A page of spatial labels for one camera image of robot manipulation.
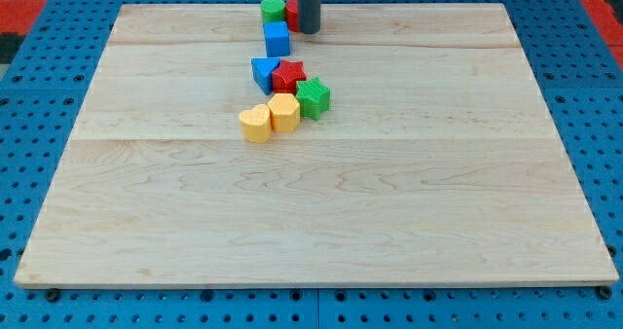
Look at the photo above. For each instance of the light wooden board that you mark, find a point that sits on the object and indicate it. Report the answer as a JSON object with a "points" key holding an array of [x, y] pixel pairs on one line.
{"points": [[437, 163]]}

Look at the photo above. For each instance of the red cylinder block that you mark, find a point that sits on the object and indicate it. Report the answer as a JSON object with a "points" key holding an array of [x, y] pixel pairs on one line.
{"points": [[291, 15]]}

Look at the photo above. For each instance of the yellow hexagon block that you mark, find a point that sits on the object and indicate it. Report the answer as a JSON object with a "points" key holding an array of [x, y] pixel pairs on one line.
{"points": [[285, 112]]}

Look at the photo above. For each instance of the blue triangle block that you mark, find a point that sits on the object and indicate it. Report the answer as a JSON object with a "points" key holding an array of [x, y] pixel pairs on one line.
{"points": [[262, 69]]}

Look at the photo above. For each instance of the red star block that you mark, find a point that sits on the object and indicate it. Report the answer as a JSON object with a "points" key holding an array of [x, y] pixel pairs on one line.
{"points": [[286, 76]]}

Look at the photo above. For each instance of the green star block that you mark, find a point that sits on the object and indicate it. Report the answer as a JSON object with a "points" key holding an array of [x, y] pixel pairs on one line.
{"points": [[313, 97]]}

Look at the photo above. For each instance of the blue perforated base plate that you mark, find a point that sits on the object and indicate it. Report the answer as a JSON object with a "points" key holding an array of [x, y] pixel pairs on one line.
{"points": [[45, 85]]}

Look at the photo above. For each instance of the green cylinder block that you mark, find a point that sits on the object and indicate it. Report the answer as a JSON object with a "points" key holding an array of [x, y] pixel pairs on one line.
{"points": [[272, 10]]}

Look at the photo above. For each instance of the blue cube block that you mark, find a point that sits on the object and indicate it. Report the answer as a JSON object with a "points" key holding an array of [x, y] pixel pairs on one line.
{"points": [[277, 38]]}

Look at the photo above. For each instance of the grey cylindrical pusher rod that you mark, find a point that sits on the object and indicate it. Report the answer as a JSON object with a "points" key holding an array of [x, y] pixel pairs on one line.
{"points": [[309, 15]]}

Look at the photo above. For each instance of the yellow heart block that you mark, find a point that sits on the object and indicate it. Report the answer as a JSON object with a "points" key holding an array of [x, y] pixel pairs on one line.
{"points": [[256, 124]]}

